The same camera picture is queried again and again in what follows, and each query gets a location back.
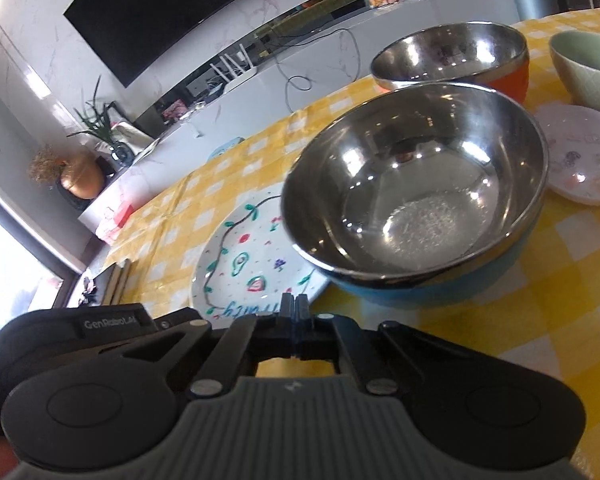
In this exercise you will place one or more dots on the pink box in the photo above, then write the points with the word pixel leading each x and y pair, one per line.
pixel 114 222

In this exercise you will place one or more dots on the yellow checked tablecloth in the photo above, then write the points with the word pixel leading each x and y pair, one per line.
pixel 555 310

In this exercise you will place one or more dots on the small pink plate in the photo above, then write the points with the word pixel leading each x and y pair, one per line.
pixel 580 160

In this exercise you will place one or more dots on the golden vase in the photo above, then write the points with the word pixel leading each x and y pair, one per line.
pixel 82 177

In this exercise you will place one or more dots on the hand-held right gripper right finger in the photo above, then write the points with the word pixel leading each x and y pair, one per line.
pixel 304 310

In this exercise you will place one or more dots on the white painted plate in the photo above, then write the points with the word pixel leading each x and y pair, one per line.
pixel 245 250

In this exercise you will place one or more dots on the dark wooden boards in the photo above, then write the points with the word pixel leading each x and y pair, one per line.
pixel 116 282

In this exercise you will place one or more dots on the green plant in glass vase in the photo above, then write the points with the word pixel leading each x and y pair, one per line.
pixel 102 130

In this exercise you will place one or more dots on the green ceramic bowl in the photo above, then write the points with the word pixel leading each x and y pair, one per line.
pixel 587 67

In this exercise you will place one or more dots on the blue steel bowl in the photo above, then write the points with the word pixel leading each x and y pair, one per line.
pixel 430 175

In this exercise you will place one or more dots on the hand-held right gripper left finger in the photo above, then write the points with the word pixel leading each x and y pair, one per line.
pixel 287 310

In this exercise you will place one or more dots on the white router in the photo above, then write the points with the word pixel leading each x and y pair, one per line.
pixel 237 72

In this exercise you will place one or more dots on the white marble TV cabinet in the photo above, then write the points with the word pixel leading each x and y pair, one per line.
pixel 445 7

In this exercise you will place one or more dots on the black television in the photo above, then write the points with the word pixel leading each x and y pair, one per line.
pixel 180 10

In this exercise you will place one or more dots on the light blue plastic stool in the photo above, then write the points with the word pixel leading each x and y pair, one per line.
pixel 228 149

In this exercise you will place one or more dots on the orange steel bowl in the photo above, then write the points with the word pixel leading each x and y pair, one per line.
pixel 455 50

